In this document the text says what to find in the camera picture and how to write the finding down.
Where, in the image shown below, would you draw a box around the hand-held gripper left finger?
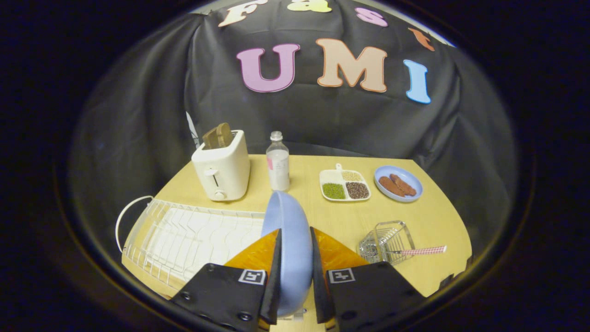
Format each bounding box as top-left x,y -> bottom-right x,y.
170,228 -> 283,332

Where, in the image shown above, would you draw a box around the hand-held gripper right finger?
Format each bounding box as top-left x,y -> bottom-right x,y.
310,227 -> 425,332

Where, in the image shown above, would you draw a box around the silver wire basket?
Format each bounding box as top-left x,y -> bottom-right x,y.
358,220 -> 415,265

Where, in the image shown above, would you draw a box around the white wire dish rack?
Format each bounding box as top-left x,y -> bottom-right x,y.
115,196 -> 267,290

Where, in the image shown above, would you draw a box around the spoon with pink patterned handle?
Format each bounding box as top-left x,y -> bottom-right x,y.
389,245 -> 447,256

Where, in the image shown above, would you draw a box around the blue plate with sausages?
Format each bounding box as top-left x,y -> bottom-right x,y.
374,166 -> 423,203

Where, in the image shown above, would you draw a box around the white divided tray with beans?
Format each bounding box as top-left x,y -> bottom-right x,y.
319,163 -> 372,202

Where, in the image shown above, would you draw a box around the clear bottle with white contents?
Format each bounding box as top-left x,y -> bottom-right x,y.
266,131 -> 290,192

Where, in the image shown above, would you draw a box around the brown sausage slice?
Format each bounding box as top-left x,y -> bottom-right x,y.
378,176 -> 406,197
390,173 -> 417,196

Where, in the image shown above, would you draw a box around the white toaster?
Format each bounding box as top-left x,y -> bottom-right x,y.
191,130 -> 251,202

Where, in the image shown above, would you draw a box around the brown toast slice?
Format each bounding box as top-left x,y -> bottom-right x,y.
202,123 -> 234,150

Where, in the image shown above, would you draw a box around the black backdrop cloth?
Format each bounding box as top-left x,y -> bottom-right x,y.
69,0 -> 519,259

